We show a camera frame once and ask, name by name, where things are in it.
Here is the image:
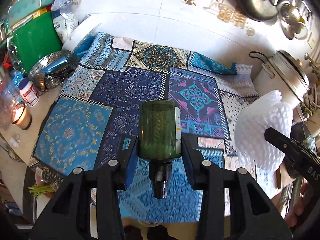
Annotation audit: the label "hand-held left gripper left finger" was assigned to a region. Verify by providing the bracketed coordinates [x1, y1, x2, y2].
[31, 135, 140, 240]

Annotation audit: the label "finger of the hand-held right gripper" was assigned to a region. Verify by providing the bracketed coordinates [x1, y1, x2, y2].
[264, 127, 304, 161]

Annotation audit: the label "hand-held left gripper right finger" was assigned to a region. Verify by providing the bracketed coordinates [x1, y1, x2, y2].
[181, 134, 293, 240]

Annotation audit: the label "white foam net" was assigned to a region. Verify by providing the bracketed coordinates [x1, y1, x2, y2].
[233, 89, 293, 172]

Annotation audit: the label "green spray bottle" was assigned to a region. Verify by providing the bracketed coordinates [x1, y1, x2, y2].
[138, 100, 182, 200]

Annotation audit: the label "person's right hand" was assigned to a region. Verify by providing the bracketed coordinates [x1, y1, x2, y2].
[284, 182, 311, 228]

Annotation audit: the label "dark round pot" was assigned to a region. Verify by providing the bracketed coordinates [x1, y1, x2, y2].
[291, 121, 320, 155]

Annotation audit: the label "teal knitted cloth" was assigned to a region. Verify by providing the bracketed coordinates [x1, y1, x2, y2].
[306, 133, 317, 151]

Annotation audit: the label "white rice cooker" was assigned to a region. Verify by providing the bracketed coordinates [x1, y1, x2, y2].
[252, 49, 311, 113]

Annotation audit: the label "patterned blue tablecloth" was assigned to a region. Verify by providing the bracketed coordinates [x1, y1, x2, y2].
[29, 31, 261, 227]

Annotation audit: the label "green plastic sticks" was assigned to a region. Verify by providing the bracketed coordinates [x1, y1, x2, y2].
[28, 183, 54, 194]

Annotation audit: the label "small crumpled white paper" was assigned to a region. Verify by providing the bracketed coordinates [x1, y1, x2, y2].
[10, 133, 22, 148]

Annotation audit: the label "metal strainer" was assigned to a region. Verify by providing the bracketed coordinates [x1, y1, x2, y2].
[277, 0, 309, 41]

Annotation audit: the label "lit glass candle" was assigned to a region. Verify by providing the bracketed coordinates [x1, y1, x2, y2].
[11, 102, 33, 131]

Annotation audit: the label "white jar red label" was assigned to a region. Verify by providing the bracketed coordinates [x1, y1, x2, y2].
[18, 78, 41, 108]

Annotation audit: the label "blue foil packet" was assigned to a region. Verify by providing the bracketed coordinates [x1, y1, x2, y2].
[40, 56, 69, 74]

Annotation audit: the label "amber glass cups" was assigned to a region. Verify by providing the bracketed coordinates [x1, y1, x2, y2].
[217, 3, 248, 28]

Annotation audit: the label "metal steamer basket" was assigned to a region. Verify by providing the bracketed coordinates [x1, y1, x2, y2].
[27, 50, 81, 92]

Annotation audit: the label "black hanging pan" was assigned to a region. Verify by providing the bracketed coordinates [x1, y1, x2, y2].
[233, 0, 280, 22]

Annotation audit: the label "crumpled clear plastic wrap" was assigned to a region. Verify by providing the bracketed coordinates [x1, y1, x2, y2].
[0, 66, 19, 128]

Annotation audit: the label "white round tray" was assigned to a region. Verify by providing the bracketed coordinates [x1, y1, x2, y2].
[62, 14, 103, 53]

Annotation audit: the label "green box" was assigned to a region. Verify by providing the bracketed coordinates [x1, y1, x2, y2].
[11, 11, 63, 75]

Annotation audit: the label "plastic bag of white packets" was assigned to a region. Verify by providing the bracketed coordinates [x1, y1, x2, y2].
[51, 0, 79, 42]

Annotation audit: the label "teal tissue box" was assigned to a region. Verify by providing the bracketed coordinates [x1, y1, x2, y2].
[7, 0, 55, 27]

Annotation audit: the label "knitted rope cloth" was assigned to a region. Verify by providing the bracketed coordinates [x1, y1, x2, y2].
[278, 182, 297, 207]

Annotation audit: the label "brass wall hooks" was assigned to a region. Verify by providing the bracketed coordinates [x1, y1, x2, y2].
[303, 52, 320, 67]

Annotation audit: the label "black power cord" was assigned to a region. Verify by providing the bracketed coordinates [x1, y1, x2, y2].
[249, 51, 270, 62]

